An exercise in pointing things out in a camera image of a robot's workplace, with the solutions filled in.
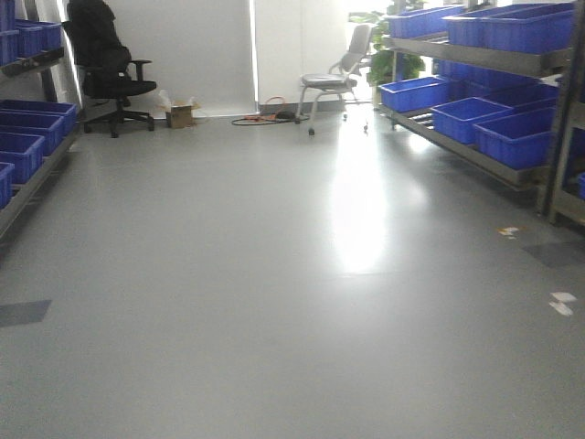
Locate blue bin left upper shelf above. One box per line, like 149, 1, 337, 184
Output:
16, 19, 62, 58

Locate grey white chair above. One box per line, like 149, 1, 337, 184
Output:
294, 24, 373, 136

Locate green potted plant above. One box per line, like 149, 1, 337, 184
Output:
348, 1, 425, 88

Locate blue bin lower right front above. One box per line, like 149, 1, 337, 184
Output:
474, 107, 556, 170

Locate blue bin lower right back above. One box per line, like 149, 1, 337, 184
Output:
378, 76, 451, 112

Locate left metal shelf rack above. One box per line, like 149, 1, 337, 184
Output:
0, 0, 83, 243

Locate blue bin upper right front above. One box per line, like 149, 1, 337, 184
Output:
444, 2, 575, 55

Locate orange and black cables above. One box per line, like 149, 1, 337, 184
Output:
229, 95, 310, 127

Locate right metal shelf rack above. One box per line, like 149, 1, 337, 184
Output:
380, 1, 584, 223

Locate blue bin upper right back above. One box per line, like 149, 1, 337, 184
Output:
387, 5, 466, 39

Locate blue bin lower right middle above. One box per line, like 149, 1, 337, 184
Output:
431, 97, 514, 145

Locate small cardboard box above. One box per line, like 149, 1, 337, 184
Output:
157, 90, 200, 129

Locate metal shelf rack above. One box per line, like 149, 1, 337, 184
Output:
380, 1, 584, 223
0, 0, 83, 243

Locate black office chair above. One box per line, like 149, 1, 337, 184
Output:
62, 0, 157, 138

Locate blue bin row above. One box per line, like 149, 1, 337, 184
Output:
1, 133, 45, 184
1, 110, 66, 156
1, 100, 78, 136

